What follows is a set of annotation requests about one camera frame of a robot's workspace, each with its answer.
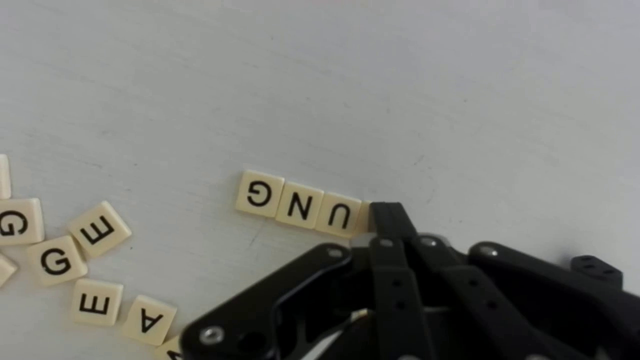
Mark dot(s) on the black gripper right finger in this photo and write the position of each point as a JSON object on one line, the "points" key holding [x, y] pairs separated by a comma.
{"points": [[507, 313]]}

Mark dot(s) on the cream letter U tile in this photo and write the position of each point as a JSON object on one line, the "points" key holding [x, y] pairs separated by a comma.
{"points": [[338, 215]]}

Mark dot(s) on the cream letter E tile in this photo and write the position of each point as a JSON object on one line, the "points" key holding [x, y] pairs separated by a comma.
{"points": [[98, 230], [96, 303]]}

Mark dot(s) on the cream letter A tile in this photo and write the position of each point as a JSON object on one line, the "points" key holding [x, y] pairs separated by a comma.
{"points": [[148, 321]]}

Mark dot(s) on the cream letter K tile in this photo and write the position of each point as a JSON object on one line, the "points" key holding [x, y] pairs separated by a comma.
{"points": [[5, 268]]}

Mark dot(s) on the cream letter N tile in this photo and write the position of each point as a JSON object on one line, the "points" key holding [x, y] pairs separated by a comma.
{"points": [[300, 205]]}

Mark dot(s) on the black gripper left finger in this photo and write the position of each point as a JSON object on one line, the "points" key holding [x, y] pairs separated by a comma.
{"points": [[392, 287]]}

